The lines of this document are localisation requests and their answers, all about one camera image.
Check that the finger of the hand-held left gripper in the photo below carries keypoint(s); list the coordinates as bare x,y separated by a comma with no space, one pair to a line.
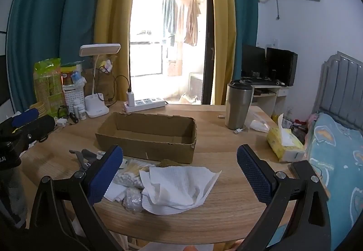
39,127
25,117

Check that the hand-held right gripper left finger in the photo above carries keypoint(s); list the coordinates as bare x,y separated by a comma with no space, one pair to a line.
103,175

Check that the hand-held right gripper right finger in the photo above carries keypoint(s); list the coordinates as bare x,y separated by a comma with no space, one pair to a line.
255,175

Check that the grey fabric item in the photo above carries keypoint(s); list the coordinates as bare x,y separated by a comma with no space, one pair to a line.
83,158

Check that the bag of cotton swabs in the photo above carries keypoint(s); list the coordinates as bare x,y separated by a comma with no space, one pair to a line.
133,173

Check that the brown cardboard box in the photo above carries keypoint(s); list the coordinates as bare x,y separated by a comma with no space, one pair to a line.
158,148

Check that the brown plush bear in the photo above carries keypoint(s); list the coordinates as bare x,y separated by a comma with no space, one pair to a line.
170,163

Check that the white paper towel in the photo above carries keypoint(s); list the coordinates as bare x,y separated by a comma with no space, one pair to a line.
178,188

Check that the stack of beige bowls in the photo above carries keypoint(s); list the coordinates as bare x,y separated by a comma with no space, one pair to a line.
38,109

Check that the small black flashlight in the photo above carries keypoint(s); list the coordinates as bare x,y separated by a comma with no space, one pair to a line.
73,118

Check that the green snack packet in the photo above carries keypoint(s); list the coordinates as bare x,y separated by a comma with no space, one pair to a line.
48,89

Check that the white medicine bottle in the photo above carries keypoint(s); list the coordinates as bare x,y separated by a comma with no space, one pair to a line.
82,112
76,107

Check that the yellow tissue pack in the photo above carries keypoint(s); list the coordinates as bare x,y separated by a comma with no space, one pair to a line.
283,144

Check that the white woven basket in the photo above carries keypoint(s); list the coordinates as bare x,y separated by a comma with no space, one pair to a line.
73,97

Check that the clear plastic bag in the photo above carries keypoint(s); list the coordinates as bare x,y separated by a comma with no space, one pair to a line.
259,125

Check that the red and yellow can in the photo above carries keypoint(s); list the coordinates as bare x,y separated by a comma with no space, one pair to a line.
68,76

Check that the white desk lamp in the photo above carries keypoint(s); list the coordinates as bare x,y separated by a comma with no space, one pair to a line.
96,106

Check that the steel tumbler with black lid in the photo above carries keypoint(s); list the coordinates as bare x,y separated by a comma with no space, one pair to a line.
237,106

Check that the brown storage carton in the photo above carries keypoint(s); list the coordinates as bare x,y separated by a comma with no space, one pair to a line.
103,83

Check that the white computer desk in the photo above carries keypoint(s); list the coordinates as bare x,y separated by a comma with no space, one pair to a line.
269,97

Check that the white charger plug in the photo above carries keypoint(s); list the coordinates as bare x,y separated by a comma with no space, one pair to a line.
130,97

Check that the blue printed blanket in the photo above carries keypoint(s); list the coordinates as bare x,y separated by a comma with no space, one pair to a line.
337,160

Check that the white power strip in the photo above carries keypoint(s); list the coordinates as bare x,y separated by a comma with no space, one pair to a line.
147,103

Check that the small yellow white plush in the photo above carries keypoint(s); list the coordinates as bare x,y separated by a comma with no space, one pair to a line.
106,65

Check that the teal curtain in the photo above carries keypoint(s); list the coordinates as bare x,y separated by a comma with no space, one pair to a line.
42,26
246,12

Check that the black keyboard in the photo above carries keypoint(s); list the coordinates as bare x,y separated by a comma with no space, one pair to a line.
259,80

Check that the grey balcony appliance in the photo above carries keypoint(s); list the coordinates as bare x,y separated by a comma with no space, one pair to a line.
195,85

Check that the black monitor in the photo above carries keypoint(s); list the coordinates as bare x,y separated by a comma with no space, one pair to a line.
253,60

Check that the grey padded headboard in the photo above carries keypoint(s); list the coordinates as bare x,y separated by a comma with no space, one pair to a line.
337,86

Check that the yellow curtain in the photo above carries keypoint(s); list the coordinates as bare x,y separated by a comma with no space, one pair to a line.
224,41
113,21

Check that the hanging brown shirt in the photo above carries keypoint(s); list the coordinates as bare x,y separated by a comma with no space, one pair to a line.
193,26

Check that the hanging blue-grey shirt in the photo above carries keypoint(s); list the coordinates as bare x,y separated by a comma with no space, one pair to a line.
169,15

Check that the black door frame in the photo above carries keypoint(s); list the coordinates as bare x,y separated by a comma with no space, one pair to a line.
209,41

